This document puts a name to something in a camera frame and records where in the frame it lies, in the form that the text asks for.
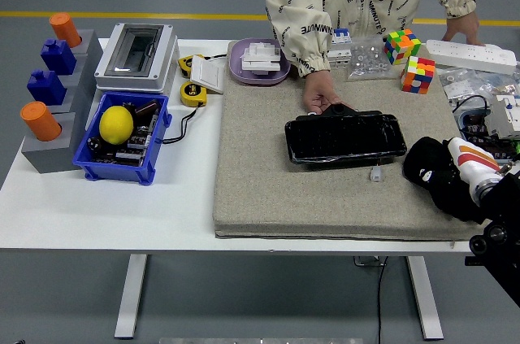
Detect person's right hand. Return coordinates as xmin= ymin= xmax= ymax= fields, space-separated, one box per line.
xmin=301 ymin=69 xmax=356 ymax=115

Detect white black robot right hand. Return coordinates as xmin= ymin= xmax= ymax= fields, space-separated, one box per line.
xmin=414 ymin=136 xmax=503 ymax=203

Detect person's left hand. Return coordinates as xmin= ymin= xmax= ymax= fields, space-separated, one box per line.
xmin=440 ymin=9 xmax=487 ymax=46

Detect black rag with red patch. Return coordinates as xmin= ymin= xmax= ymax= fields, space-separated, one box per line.
xmin=402 ymin=136 xmax=487 ymax=224

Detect black glossy display panel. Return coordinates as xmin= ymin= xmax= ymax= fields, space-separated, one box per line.
xmin=284 ymin=102 xmax=408 ymax=172

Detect white power strip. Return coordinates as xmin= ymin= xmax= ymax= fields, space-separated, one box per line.
xmin=425 ymin=38 xmax=519 ymax=76

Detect white blue circuit breaker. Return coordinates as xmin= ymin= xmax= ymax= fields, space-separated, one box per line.
xmin=327 ymin=28 xmax=353 ymax=71

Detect light blue tray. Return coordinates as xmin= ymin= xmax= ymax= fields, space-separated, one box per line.
xmin=457 ymin=109 xmax=520 ymax=164

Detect clear bag of metal nuts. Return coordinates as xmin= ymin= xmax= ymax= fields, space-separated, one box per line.
xmin=344 ymin=34 xmax=394 ymax=83

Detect clear bags of small parts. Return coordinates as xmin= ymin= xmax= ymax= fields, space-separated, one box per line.
xmin=438 ymin=66 xmax=520 ymax=106

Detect multicoloured puzzle cube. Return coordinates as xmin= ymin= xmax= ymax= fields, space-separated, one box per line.
xmin=383 ymin=28 xmax=423 ymax=66
xmin=400 ymin=55 xmax=436 ymax=95

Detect white plastic parts stack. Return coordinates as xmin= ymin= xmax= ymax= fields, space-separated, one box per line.
xmin=240 ymin=41 xmax=284 ymax=77

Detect purple shallow tray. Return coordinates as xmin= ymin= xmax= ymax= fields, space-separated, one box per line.
xmin=227 ymin=37 xmax=292 ymax=85

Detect grey-brown fabric mat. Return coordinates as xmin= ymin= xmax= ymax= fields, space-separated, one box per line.
xmin=211 ymin=38 xmax=492 ymax=242

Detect white table leg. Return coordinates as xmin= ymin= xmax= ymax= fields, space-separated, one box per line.
xmin=114 ymin=253 xmax=149 ymax=340
xmin=405 ymin=256 xmax=444 ymax=341

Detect yellow tape measure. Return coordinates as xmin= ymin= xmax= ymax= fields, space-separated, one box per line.
xmin=180 ymin=81 xmax=209 ymax=108
xmin=177 ymin=54 xmax=205 ymax=79

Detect grey stepped block holder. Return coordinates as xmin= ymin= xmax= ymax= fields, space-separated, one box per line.
xmin=20 ymin=28 xmax=105 ymax=175

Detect blue plastic bin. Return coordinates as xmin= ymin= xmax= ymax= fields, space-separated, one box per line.
xmin=71 ymin=90 xmax=174 ymax=187

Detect yellow lemon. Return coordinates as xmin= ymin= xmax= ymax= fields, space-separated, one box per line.
xmin=98 ymin=106 xmax=135 ymax=146

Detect orange cylinder peg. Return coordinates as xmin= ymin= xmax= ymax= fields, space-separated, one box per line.
xmin=49 ymin=12 xmax=83 ymax=49
xmin=19 ymin=101 xmax=63 ymax=142

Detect blue block peg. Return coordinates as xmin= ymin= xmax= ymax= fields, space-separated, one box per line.
xmin=26 ymin=69 xmax=67 ymax=107
xmin=40 ymin=38 xmax=78 ymax=76

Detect thin black cord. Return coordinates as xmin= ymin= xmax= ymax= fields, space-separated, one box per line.
xmin=451 ymin=94 xmax=491 ymax=114

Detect white wall switch plate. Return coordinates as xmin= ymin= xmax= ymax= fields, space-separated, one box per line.
xmin=189 ymin=54 xmax=226 ymax=96

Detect grey under-table bracket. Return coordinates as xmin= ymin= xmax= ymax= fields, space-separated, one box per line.
xmin=353 ymin=255 xmax=386 ymax=268

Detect grey electrical enclosure box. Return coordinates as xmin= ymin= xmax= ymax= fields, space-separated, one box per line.
xmin=93 ymin=22 xmax=180 ymax=95

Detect black hanging cable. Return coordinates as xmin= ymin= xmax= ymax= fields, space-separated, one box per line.
xmin=375 ymin=256 xmax=388 ymax=344

